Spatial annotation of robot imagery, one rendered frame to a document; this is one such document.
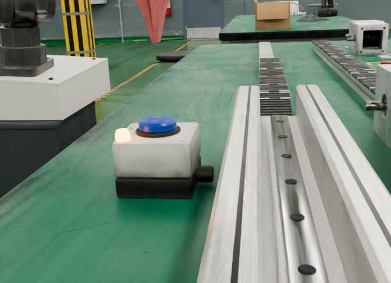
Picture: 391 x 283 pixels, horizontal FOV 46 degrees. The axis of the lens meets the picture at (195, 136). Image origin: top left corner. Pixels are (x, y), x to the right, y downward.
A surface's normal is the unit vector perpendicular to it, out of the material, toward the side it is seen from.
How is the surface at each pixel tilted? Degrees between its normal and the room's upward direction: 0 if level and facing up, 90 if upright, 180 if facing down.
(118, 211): 0
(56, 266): 0
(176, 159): 90
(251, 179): 0
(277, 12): 69
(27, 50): 94
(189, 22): 90
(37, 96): 90
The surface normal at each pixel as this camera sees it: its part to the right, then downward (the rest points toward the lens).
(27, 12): 0.45, 0.77
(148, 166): -0.13, 0.29
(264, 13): -0.18, -0.09
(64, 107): 0.99, 0.00
